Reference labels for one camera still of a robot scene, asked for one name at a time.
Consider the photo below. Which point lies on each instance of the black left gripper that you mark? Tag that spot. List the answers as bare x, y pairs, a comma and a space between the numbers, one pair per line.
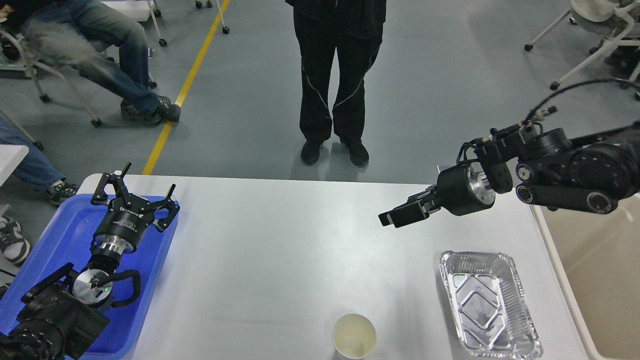
461, 189

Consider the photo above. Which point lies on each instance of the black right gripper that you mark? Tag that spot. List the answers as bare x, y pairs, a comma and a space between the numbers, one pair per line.
127, 218

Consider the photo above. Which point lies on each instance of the white paper cup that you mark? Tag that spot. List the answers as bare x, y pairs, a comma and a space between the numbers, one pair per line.
354, 337

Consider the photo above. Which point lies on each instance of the blue plastic tray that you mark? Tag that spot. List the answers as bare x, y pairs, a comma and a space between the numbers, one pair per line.
66, 239

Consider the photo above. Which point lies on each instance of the person leg blue jeans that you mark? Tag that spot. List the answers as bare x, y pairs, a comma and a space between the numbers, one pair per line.
35, 170

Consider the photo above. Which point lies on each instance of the black white sneaker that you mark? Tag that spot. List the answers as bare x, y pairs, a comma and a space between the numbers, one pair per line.
14, 247

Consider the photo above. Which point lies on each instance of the white side table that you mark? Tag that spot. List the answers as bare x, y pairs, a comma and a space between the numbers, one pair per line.
10, 157

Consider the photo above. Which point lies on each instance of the aluminium foil tray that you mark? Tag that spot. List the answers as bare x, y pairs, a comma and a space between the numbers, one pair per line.
488, 305

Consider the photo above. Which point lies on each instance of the seated person in jeans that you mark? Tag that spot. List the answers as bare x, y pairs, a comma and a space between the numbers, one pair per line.
105, 46

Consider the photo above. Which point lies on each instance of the standing person in black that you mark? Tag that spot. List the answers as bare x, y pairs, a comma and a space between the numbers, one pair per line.
339, 41

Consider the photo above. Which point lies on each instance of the beige plastic bin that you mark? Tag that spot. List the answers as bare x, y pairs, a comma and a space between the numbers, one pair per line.
596, 259

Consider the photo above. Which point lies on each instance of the white chair right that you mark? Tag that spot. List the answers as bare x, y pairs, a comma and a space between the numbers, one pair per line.
614, 22

